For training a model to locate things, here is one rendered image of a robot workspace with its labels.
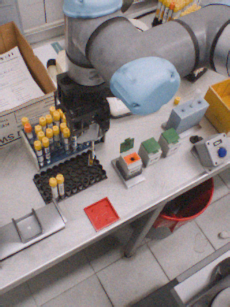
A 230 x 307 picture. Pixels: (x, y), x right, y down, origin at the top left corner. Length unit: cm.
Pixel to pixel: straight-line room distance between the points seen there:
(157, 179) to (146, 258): 89
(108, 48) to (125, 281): 139
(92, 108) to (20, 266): 41
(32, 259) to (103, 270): 91
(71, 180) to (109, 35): 49
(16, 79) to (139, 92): 64
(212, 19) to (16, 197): 61
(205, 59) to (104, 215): 49
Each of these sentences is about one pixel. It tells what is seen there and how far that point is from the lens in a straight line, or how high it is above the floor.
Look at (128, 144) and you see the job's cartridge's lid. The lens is 80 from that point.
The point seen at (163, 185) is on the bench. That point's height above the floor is 88.
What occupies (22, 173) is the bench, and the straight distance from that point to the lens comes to 88.
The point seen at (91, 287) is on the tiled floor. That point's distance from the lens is 167.
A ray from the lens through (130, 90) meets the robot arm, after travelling 39.
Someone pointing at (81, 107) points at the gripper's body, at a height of 119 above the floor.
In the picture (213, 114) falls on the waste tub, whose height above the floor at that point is 91.
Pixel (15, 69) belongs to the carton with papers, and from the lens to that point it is 101.
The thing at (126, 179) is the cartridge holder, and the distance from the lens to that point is 84.
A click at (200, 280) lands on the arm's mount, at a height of 92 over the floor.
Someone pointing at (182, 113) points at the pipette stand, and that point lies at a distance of 89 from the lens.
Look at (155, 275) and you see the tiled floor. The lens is 171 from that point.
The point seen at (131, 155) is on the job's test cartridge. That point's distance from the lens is 81.
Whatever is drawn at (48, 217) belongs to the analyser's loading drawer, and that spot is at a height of 92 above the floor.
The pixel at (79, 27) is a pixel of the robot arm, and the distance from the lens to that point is 45.
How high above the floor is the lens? 165
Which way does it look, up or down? 60 degrees down
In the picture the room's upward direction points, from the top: 11 degrees clockwise
